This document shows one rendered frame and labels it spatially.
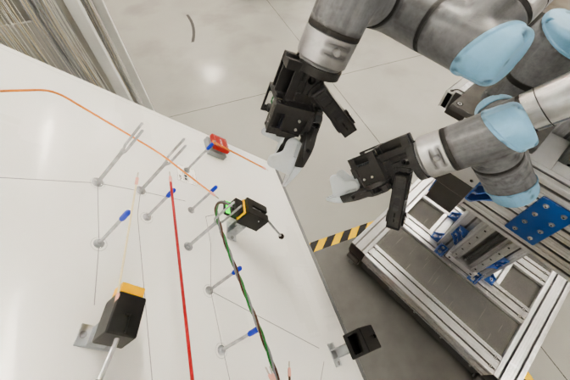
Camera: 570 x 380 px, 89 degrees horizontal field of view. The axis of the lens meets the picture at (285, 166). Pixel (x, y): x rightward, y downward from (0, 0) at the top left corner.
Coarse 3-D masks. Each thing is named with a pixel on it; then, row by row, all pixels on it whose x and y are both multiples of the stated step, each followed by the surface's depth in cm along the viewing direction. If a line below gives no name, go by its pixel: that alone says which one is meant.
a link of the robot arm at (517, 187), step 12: (528, 156) 48; (516, 168) 44; (528, 168) 46; (480, 180) 50; (492, 180) 47; (504, 180) 46; (516, 180) 46; (528, 180) 46; (492, 192) 50; (504, 192) 48; (516, 192) 47; (528, 192) 47; (504, 204) 51; (516, 204) 49
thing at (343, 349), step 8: (360, 328) 60; (368, 328) 62; (344, 336) 61; (352, 336) 62; (360, 336) 59; (368, 336) 60; (376, 336) 62; (328, 344) 64; (344, 344) 62; (352, 344) 60; (360, 344) 61; (368, 344) 58; (376, 344) 60; (336, 352) 65; (344, 352) 64; (352, 352) 59; (360, 352) 61; (368, 352) 57; (336, 360) 63
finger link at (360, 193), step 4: (360, 188) 56; (364, 188) 55; (376, 188) 54; (352, 192) 57; (356, 192) 55; (360, 192) 54; (364, 192) 54; (368, 192) 54; (372, 192) 54; (376, 192) 54; (340, 196) 58; (344, 196) 58; (348, 196) 57; (352, 196) 56; (356, 196) 55; (360, 196) 54; (364, 196) 54; (368, 196) 54; (344, 200) 58; (348, 200) 57; (352, 200) 56; (356, 200) 55
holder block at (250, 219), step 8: (248, 200) 60; (248, 208) 59; (256, 208) 62; (264, 208) 63; (248, 216) 59; (256, 216) 59; (264, 216) 61; (240, 224) 60; (248, 224) 61; (256, 224) 61; (264, 224) 62
